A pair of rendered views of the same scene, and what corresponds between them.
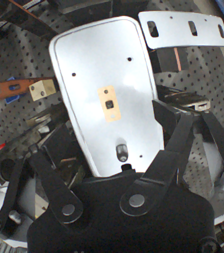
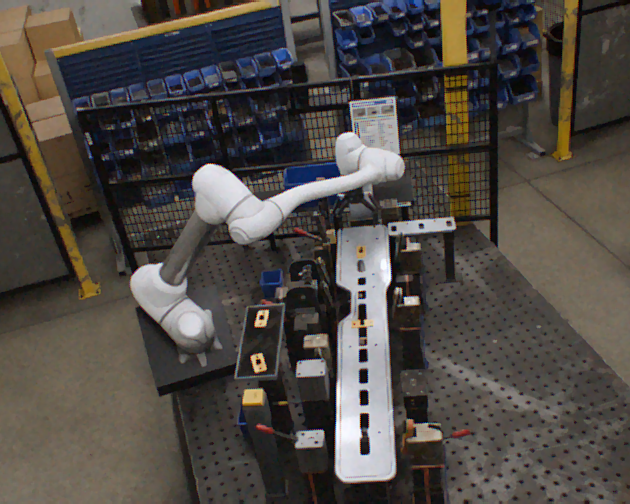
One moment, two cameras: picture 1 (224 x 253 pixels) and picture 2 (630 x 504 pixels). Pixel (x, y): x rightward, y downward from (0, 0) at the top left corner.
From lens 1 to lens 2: 3.11 m
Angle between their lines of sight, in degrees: 76
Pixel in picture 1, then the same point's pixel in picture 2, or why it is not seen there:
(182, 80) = (452, 303)
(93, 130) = (348, 260)
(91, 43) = (360, 232)
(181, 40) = (409, 231)
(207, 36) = (432, 227)
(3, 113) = (231, 306)
